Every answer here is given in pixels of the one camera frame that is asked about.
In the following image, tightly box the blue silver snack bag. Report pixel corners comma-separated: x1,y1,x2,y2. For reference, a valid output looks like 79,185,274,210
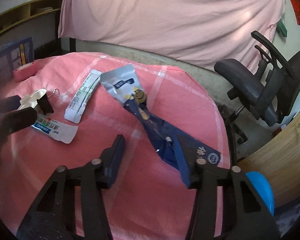
99,64,222,173

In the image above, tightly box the black binder clip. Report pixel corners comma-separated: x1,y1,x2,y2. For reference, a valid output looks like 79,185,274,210
36,88,59,115

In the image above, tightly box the pink tape roll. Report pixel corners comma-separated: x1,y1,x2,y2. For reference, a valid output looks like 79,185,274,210
13,62,38,82

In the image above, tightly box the blue cardboard box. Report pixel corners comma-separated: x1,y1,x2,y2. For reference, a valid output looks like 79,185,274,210
0,37,34,82

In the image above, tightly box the white toothpaste tube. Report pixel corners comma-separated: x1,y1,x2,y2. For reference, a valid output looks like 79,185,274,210
32,114,78,144

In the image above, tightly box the wooden cabinet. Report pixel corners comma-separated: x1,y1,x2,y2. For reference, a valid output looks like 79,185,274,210
238,112,300,207

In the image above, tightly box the pink plaid tablecloth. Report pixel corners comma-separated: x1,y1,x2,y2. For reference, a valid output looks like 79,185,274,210
0,63,229,239

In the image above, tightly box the black office chair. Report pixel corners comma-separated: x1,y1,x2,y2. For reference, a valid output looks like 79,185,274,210
214,30,300,127

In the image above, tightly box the green hanging item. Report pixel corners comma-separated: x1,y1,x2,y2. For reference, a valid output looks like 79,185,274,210
276,20,288,38

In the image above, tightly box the large pink hanging sheet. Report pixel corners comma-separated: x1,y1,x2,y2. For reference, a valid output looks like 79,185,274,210
58,0,285,73

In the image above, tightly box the wooden wall shelf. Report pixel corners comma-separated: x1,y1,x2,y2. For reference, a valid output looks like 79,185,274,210
0,0,62,37

